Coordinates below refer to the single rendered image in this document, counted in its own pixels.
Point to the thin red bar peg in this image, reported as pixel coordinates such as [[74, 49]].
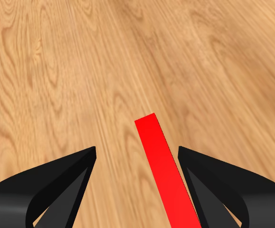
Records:
[[165, 171]]

